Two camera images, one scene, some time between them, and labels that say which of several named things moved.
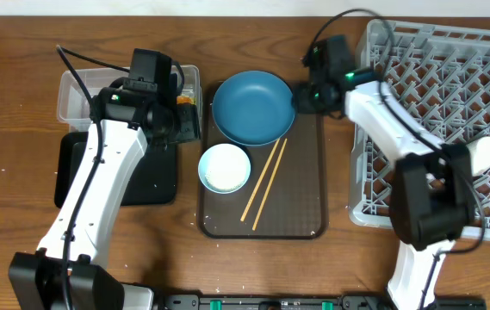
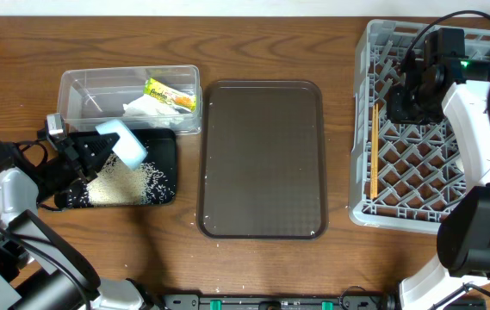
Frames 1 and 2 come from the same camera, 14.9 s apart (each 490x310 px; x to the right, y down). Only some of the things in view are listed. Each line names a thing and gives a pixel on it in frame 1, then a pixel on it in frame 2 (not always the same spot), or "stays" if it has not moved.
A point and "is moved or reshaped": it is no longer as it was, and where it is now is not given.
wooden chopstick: (259, 209) to (376, 145)
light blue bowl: (224, 168) is moved or reshaped
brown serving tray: (296, 206) stays
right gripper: (306, 100) to (397, 114)
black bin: (155, 183) stays
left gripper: (189, 124) to (76, 151)
